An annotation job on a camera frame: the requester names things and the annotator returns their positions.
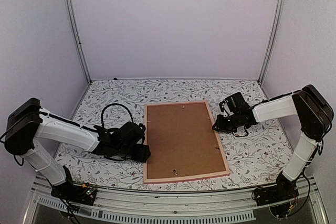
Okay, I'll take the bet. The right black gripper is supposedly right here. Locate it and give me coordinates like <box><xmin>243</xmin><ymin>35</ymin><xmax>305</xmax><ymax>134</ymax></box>
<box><xmin>212</xmin><ymin>113</ymin><xmax>240</xmax><ymax>134</ymax></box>

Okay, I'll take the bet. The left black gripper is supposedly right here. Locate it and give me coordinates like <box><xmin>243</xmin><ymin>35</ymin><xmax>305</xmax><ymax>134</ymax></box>
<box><xmin>115</xmin><ymin>144</ymin><xmax>150</xmax><ymax>163</ymax></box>

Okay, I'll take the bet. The pink wooden picture frame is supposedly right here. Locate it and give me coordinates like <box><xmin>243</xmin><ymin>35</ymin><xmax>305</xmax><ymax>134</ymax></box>
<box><xmin>143</xmin><ymin>100</ymin><xmax>231</xmax><ymax>185</ymax></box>

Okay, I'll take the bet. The brown backing board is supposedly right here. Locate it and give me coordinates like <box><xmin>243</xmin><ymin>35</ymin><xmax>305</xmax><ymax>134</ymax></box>
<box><xmin>145</xmin><ymin>102</ymin><xmax>228</xmax><ymax>179</ymax></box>

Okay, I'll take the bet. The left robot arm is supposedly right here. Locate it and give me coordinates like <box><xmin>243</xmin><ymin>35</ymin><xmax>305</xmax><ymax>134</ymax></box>
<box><xmin>1</xmin><ymin>98</ymin><xmax>151</xmax><ymax>202</ymax></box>

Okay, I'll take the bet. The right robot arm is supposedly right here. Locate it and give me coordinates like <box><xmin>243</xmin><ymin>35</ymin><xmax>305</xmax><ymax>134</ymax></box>
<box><xmin>212</xmin><ymin>84</ymin><xmax>334</xmax><ymax>204</ymax></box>

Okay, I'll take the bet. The floral table mat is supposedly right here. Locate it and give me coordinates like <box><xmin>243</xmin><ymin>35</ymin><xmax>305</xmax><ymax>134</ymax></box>
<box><xmin>55</xmin><ymin>79</ymin><xmax>292</xmax><ymax>191</ymax></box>

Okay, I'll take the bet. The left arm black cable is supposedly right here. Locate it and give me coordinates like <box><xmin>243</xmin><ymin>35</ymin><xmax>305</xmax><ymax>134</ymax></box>
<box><xmin>100</xmin><ymin>103</ymin><xmax>134</xmax><ymax>130</ymax></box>

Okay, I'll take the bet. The front aluminium rail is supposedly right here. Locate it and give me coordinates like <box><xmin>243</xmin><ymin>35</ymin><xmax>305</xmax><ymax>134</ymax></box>
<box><xmin>23</xmin><ymin>186</ymin><xmax>331</xmax><ymax>223</ymax></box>

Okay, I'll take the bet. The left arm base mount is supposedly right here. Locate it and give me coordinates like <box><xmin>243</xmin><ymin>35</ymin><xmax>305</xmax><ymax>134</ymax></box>
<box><xmin>51</xmin><ymin>182</ymin><xmax>97</xmax><ymax>206</ymax></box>

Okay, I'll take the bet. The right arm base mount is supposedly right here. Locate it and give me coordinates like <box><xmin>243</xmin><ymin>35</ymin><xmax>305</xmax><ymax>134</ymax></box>
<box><xmin>251</xmin><ymin>186</ymin><xmax>299</xmax><ymax>219</ymax></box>

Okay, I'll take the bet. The right aluminium post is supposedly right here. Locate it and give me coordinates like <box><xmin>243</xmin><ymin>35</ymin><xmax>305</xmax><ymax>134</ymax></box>
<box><xmin>258</xmin><ymin>0</ymin><xmax>285</xmax><ymax>85</ymax></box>

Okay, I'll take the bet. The aluminium post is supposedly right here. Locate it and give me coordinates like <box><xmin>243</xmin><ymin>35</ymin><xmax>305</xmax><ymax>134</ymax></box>
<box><xmin>258</xmin><ymin>0</ymin><xmax>285</xmax><ymax>85</ymax></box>
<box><xmin>64</xmin><ymin>0</ymin><xmax>92</xmax><ymax>84</ymax></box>

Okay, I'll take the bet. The left aluminium post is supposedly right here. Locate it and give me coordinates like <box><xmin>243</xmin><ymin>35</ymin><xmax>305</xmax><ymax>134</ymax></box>
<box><xmin>64</xmin><ymin>0</ymin><xmax>92</xmax><ymax>84</ymax></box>

